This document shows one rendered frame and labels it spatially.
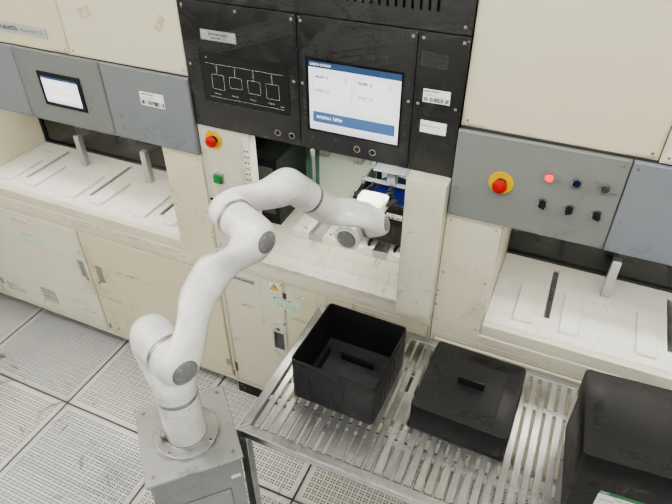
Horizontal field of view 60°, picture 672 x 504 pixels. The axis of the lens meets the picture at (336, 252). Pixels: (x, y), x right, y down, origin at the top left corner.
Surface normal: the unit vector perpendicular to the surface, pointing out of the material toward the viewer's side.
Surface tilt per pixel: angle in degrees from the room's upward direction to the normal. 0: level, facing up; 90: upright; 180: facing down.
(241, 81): 90
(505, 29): 90
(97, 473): 0
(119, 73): 90
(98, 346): 0
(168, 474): 0
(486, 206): 90
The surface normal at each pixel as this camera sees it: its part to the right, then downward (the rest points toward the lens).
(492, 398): 0.00, -0.79
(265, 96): -0.40, 0.57
